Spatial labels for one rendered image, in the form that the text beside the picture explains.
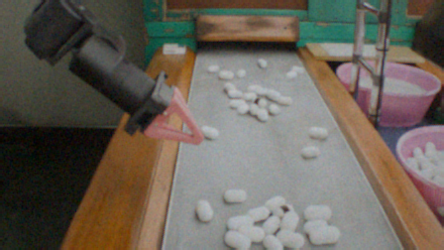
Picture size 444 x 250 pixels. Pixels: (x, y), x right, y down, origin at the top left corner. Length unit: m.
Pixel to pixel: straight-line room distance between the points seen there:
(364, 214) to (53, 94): 2.09
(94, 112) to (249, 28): 1.35
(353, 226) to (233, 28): 0.84
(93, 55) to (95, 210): 0.20
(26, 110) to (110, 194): 2.03
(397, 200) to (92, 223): 0.40
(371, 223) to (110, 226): 0.34
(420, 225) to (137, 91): 0.40
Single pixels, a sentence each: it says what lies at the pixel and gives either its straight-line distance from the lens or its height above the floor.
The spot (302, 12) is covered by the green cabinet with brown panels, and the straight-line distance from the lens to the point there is 1.39.
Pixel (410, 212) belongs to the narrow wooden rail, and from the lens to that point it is 0.63.
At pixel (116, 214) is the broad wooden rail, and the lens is 0.59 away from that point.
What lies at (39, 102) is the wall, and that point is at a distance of 2.58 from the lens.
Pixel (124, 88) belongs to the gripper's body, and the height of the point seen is 0.91.
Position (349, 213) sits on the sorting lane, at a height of 0.74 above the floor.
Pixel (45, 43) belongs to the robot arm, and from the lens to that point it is 0.60.
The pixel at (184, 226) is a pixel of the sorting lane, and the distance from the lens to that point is 0.60.
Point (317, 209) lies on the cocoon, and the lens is 0.61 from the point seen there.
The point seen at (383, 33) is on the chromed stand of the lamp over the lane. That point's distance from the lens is 0.86.
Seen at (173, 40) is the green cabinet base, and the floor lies 0.78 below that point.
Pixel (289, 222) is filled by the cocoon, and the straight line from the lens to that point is 0.58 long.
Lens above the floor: 1.10
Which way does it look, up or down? 24 degrees down
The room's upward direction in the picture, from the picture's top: straight up
